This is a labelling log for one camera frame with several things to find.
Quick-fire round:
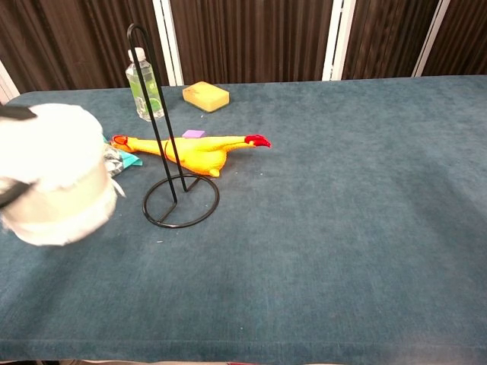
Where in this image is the clear plastic bottle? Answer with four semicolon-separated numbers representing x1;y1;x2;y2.
126;47;166;123

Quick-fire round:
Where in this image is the white frame post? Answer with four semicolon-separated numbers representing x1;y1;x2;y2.
322;0;361;82
151;0;184;87
0;59;21;104
411;0;452;78

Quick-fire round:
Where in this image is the dark brown pleated curtain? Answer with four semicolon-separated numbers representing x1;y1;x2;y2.
0;0;170;95
342;0;441;81
170;0;335;86
421;0;487;77

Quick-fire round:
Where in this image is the teal snack bag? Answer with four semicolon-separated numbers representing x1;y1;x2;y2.
100;132;144;179

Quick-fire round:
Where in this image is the yellow sponge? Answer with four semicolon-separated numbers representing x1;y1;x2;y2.
182;81;231;114

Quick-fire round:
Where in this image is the yellow rubber chicken toy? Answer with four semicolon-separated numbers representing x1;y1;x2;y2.
110;133;273;179

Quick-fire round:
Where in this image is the white paper towel roll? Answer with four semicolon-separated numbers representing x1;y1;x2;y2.
0;102;119;248

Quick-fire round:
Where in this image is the black wire towel holder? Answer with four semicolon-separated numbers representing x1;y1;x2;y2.
126;23;221;230

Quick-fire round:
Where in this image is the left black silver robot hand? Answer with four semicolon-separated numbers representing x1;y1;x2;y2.
0;103;38;210

